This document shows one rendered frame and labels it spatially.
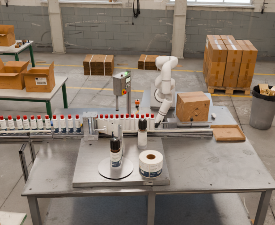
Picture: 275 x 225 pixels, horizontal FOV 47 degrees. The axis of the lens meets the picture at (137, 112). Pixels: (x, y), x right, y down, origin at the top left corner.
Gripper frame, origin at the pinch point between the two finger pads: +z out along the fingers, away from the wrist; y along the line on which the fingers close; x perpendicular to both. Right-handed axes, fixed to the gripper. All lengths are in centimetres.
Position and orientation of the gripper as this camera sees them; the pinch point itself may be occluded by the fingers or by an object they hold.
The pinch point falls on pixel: (156, 125)
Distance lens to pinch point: 324.8
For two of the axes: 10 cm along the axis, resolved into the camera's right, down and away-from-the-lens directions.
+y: 0.5, 4.7, -8.8
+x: 9.4, 2.9, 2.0
